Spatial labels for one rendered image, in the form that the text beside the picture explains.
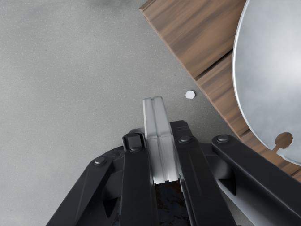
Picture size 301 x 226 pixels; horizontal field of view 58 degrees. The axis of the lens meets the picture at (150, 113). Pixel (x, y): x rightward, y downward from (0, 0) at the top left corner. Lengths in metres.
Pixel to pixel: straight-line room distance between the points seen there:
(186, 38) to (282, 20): 0.10
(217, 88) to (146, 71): 0.36
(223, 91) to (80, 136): 0.48
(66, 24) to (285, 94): 0.49
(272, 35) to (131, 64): 0.41
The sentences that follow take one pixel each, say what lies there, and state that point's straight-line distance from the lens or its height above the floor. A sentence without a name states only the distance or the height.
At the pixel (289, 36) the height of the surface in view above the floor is 0.37.
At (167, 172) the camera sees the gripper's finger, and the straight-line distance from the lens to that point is 0.16.
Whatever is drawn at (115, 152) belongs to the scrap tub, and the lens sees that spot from 0.71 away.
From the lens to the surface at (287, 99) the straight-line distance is 0.34.
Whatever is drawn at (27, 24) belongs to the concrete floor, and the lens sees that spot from 0.69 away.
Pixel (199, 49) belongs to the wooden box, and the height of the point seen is 0.35.
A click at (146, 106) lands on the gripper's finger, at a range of 0.19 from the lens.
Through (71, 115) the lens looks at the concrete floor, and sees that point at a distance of 0.71.
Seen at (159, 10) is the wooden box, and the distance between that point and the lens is 0.30.
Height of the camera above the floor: 0.65
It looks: 69 degrees down
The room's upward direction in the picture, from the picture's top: 171 degrees clockwise
